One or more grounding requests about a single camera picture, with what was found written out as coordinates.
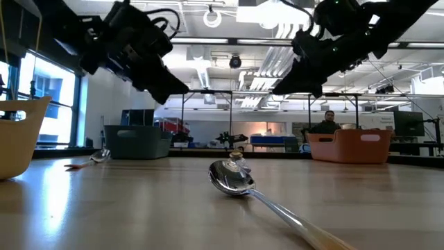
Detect black monitor on arm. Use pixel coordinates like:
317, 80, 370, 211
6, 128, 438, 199
393, 110, 426, 138

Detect dark monitor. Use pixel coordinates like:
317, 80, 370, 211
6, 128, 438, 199
120, 108, 155, 126

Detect ceiling strip light rail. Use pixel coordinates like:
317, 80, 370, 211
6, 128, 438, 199
169, 36, 444, 49

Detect yellow plastic bin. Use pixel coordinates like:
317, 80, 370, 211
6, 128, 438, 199
0, 96, 53, 181

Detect orange plastic bin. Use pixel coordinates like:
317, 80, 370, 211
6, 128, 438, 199
307, 128, 393, 165

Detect black monitor stand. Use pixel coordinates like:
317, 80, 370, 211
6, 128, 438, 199
422, 117, 444, 156

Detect white cable ring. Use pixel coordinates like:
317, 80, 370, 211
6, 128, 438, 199
203, 9, 223, 28

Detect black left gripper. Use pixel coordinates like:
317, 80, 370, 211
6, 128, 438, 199
79, 1, 190, 105

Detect white ceiling light panel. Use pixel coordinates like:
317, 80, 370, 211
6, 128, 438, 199
235, 0, 315, 26

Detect black dome camera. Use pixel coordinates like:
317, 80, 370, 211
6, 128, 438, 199
228, 54, 243, 69

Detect orange-handled silver spoon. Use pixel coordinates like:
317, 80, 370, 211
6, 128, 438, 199
207, 159, 358, 250
64, 148, 112, 170

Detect white ventilation duct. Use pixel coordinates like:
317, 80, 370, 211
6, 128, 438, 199
186, 44, 213, 90

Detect blue box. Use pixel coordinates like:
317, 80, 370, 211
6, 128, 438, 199
249, 135, 291, 145

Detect teal plastic bin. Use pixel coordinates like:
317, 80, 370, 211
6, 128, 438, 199
103, 124, 173, 160

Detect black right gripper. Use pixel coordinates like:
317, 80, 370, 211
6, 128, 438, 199
272, 24, 370, 98

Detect white ceiling pipes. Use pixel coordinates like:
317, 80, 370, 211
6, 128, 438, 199
239, 24, 313, 108

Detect person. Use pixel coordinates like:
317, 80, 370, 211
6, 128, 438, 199
309, 110, 343, 135

